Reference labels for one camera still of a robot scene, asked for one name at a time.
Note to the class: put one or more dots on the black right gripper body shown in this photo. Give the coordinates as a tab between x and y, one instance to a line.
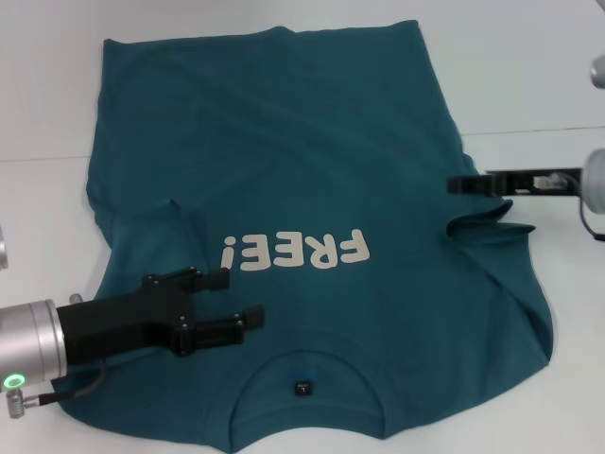
513	183

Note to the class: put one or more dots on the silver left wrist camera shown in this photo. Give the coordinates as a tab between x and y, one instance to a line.
3	250

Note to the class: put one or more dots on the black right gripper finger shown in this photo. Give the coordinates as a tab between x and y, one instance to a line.
470	184

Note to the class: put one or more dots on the teal blue FREE t-shirt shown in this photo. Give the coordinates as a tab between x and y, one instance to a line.
283	142

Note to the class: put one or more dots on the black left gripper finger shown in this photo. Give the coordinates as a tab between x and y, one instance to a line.
212	333
201	281

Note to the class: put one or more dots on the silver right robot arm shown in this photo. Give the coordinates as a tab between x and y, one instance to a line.
595	179

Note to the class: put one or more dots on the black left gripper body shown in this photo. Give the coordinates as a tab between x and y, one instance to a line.
123	319

